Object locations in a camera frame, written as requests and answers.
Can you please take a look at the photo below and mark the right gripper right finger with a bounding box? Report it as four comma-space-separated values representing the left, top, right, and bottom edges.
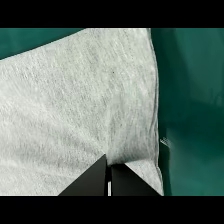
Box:
110, 162, 158, 197

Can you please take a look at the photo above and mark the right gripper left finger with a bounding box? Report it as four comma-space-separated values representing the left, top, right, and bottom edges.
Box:
58, 153, 108, 197

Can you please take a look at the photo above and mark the grey T-shirt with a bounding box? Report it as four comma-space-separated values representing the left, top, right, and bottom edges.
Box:
0, 27, 165, 197

